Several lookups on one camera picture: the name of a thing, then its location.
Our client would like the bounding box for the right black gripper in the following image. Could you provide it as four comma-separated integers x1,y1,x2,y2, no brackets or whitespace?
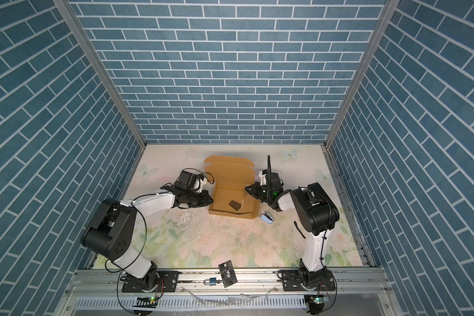
245,182,273,202

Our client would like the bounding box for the brown cardboard box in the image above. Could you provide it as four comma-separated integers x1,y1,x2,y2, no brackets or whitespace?
204,155,260,219

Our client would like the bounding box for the small dark brown block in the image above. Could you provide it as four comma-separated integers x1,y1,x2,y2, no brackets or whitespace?
229,200,242,211

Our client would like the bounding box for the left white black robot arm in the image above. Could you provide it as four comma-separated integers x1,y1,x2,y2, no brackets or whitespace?
81,168,215,280

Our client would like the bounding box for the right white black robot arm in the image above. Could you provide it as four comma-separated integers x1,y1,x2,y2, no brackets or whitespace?
246,182,340,288

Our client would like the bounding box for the light blue stapler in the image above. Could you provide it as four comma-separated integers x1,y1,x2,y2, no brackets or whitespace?
260,211,274,224

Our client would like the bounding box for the yellow tape measure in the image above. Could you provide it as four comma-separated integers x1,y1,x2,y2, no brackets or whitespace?
294,221,306,239

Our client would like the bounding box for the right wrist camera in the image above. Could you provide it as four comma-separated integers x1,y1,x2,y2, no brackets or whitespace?
259,170,268,186

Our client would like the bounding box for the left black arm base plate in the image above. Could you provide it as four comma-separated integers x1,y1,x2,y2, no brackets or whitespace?
120,270,180,293

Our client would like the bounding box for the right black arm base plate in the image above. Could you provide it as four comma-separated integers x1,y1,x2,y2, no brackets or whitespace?
277,267,337,292

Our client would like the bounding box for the aluminium front rail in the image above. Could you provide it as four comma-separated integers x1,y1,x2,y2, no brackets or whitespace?
65,267,392,297

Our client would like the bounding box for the white perforated cable duct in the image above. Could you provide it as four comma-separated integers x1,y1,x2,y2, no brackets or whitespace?
74,295,306,312

